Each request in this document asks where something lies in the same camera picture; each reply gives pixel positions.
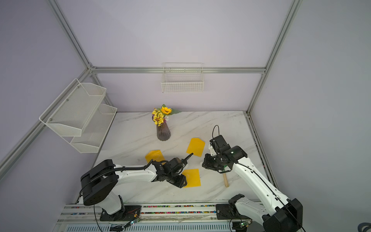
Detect white mesh upper shelf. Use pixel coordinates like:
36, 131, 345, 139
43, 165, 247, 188
39, 79, 106, 137

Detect green head wooden hammer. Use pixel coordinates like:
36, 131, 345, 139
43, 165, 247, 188
223, 173, 230, 188

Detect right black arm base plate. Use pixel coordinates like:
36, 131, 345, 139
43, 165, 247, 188
215, 204, 251, 220

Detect yellow envelope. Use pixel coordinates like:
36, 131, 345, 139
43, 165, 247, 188
145, 150, 165, 162
182, 169, 201, 188
186, 138, 205, 157

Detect dark ribbed vase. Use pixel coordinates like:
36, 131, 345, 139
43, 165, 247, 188
157, 122, 171, 141

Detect yellow artificial flowers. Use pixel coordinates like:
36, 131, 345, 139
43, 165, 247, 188
151, 104, 181, 127

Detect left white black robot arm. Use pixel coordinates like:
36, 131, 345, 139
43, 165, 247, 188
80, 153, 193, 215

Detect white wire wall basket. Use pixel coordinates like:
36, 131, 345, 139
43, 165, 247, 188
161, 62, 204, 93

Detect white mesh shelf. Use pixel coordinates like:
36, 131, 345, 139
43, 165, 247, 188
39, 79, 106, 137
70, 104, 117, 153

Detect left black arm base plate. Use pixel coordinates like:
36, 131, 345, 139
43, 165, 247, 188
100, 205, 142, 221

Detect white mesh lower shelf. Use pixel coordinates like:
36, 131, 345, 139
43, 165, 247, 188
70, 104, 117, 153

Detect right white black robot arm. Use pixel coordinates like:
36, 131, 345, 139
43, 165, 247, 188
202, 135, 303, 232

